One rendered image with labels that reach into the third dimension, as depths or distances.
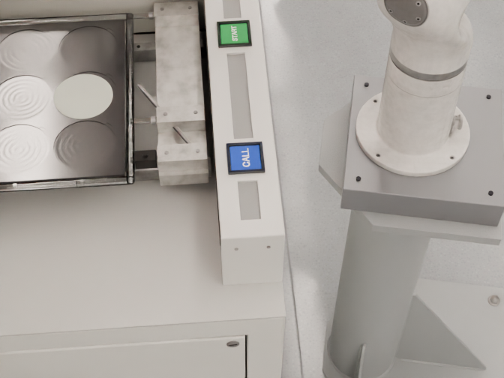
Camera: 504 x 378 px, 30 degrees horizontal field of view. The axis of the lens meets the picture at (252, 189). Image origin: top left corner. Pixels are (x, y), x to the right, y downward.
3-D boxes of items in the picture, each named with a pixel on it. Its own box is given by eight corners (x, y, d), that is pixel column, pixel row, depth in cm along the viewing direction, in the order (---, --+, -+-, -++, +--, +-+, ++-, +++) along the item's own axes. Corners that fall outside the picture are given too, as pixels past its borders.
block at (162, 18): (154, 27, 170) (154, 16, 168) (154, 14, 172) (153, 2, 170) (199, 25, 171) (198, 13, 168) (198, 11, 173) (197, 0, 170)
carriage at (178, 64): (160, 186, 154) (158, 176, 152) (156, 25, 175) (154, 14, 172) (208, 183, 154) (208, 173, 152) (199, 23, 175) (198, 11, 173)
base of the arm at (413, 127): (463, 92, 164) (484, 12, 149) (474, 178, 152) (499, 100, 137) (353, 89, 164) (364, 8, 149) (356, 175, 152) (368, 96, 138)
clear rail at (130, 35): (126, 187, 149) (125, 181, 148) (126, 16, 171) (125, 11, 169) (135, 186, 149) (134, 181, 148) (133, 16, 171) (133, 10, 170)
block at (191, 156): (158, 172, 152) (157, 161, 150) (158, 155, 154) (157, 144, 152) (208, 169, 152) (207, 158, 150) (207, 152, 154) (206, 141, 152)
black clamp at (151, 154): (135, 169, 152) (133, 160, 150) (135, 158, 153) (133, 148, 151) (157, 168, 152) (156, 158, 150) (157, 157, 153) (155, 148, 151)
